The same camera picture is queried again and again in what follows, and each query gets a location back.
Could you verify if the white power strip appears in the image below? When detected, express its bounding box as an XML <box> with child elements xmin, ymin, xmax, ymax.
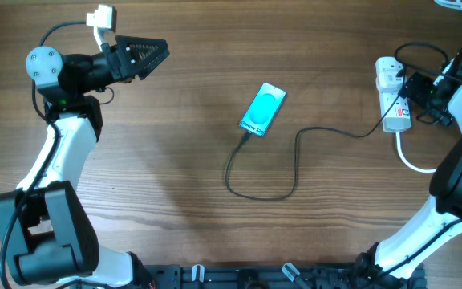
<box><xmin>375</xmin><ymin>56</ymin><xmax>411</xmax><ymax>133</ymax></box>

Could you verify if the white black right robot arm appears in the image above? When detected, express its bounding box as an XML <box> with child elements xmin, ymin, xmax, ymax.
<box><xmin>351</xmin><ymin>49</ymin><xmax>462</xmax><ymax>288</ymax></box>

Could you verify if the black mounting rail base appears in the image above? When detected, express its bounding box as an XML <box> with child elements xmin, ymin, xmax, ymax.
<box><xmin>70</xmin><ymin>263</ymin><xmax>428</xmax><ymax>289</ymax></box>

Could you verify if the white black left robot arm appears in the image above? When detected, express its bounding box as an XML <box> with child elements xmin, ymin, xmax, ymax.
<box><xmin>0</xmin><ymin>36</ymin><xmax>169</xmax><ymax>288</ymax></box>

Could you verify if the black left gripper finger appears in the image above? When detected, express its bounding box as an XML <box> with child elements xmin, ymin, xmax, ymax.
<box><xmin>138</xmin><ymin>49</ymin><xmax>170</xmax><ymax>80</ymax></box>
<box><xmin>115</xmin><ymin>35</ymin><xmax>167</xmax><ymax>77</ymax></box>

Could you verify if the white charger plug adapter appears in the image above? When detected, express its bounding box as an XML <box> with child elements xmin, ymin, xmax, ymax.
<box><xmin>376</xmin><ymin>70</ymin><xmax>404</xmax><ymax>93</ymax></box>

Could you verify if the black USB charging cable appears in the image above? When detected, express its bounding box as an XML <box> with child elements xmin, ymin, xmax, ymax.
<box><xmin>225</xmin><ymin>67</ymin><xmax>407</xmax><ymax>201</ymax></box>

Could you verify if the Galaxy S25 smartphone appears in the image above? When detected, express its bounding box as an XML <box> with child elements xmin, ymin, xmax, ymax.
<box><xmin>239</xmin><ymin>83</ymin><xmax>286</xmax><ymax>137</ymax></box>

